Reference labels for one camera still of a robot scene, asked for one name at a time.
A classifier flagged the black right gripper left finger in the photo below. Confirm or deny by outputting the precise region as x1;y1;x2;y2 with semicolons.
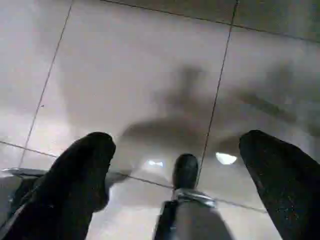
0;131;117;240

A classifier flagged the grey left robot leg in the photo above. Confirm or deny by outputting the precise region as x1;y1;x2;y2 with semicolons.
0;166;48;226

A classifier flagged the black right robot foot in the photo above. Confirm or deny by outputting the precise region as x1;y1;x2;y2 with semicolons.
172;153;200;192

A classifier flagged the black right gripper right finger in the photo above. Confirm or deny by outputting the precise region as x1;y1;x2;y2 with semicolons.
238;129;320;240

